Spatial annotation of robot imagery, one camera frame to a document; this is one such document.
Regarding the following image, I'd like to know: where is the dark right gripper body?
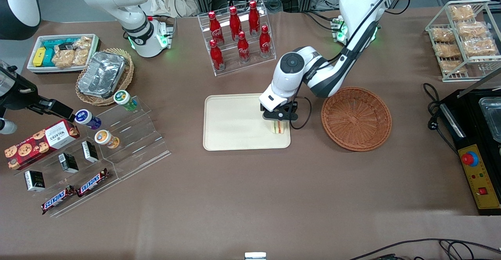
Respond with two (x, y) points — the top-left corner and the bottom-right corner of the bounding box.
(0, 67), (40, 112)

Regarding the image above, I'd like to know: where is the green-lit base connector box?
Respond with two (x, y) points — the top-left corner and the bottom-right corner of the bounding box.
(156, 22), (175, 50)
(331, 16), (348, 42)

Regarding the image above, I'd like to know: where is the black base cable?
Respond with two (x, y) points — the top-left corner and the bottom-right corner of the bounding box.
(301, 11), (338, 32)

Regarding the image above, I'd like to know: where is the green yogurt cup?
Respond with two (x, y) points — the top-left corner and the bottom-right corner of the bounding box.
(114, 90), (139, 112)

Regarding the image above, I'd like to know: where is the rice cracker snack bag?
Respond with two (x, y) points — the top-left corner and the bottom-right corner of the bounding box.
(72, 36), (93, 67)
(52, 48), (76, 69)

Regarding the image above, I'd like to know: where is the triangular sandwich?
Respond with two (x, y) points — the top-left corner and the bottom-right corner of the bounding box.
(270, 120), (289, 135)

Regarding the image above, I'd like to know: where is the white plastic bin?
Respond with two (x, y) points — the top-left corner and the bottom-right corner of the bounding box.
(26, 34), (101, 75)

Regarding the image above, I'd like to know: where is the clear acrylic stepped stand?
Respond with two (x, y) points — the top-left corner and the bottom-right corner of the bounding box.
(8, 133), (120, 218)
(92, 96), (172, 181)

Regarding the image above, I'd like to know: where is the black machine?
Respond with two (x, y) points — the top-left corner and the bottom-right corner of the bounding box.
(438, 66), (501, 216)

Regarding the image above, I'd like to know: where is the white wire shelf rack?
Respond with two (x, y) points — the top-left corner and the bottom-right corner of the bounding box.
(425, 0), (501, 83)

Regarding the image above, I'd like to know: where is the red Walkers shortbread box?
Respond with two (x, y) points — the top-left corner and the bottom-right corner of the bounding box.
(4, 119), (81, 171)

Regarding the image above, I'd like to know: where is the yellow snack box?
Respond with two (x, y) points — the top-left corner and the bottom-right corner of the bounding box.
(32, 47), (47, 68)

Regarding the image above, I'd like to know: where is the brown wicker basket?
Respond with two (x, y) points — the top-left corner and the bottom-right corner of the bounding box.
(321, 87), (392, 152)

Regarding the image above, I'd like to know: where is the black power cable with plug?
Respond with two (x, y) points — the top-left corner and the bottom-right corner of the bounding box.
(423, 83), (460, 159)

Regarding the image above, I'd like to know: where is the clear acrylic bottle rack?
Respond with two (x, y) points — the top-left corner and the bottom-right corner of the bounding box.
(198, 0), (277, 76)

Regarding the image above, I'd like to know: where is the small black carton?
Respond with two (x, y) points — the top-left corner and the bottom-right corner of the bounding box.
(24, 170), (46, 193)
(81, 140), (99, 163)
(58, 153), (79, 174)

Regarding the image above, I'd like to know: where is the cream plastic tray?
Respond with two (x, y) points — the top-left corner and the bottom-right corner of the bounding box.
(203, 92), (292, 151)

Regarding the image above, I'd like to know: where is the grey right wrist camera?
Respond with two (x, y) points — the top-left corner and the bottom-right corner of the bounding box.
(0, 118), (18, 135)

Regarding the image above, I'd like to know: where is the yellow control panel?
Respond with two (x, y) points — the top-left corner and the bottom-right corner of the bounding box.
(457, 144), (501, 211)

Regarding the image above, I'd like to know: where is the fried snack bag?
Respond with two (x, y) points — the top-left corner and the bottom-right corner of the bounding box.
(456, 22), (486, 38)
(440, 59), (469, 75)
(448, 4), (475, 21)
(431, 27), (457, 43)
(434, 42), (461, 58)
(462, 38), (499, 57)

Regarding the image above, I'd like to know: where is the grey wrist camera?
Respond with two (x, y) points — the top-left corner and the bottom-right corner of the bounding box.
(262, 106), (292, 122)
(0, 118), (18, 135)

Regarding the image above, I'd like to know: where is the steel pan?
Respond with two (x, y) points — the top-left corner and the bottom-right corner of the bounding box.
(478, 97), (501, 143)

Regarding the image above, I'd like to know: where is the orange yogurt cup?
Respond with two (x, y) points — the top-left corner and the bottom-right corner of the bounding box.
(94, 130), (121, 150)

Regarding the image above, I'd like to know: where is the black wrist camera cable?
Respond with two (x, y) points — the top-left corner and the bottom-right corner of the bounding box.
(289, 0), (407, 130)

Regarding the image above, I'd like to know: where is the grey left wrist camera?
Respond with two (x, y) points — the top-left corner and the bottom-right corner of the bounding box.
(262, 106), (292, 122)

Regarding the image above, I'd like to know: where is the red emergency stop button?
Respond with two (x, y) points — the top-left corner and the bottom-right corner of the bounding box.
(461, 151), (479, 168)

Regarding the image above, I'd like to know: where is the long black cable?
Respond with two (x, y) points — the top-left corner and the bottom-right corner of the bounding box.
(348, 238), (501, 260)

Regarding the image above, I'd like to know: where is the red cola bottle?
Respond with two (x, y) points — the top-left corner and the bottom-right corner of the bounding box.
(209, 40), (226, 72)
(237, 32), (251, 63)
(208, 11), (225, 45)
(259, 25), (272, 58)
(229, 6), (242, 41)
(249, 0), (261, 37)

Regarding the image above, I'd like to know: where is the Snickers bar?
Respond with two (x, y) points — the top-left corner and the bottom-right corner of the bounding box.
(76, 168), (110, 198)
(41, 186), (77, 215)

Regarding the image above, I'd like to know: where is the purple yogurt cup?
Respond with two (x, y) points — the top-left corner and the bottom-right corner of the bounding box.
(74, 109), (102, 131)

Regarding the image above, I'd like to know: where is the aluminium foil container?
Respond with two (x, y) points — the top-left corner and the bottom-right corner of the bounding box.
(80, 51), (127, 99)

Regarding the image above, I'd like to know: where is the light wicker basket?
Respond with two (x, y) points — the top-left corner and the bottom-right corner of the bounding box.
(76, 48), (135, 107)

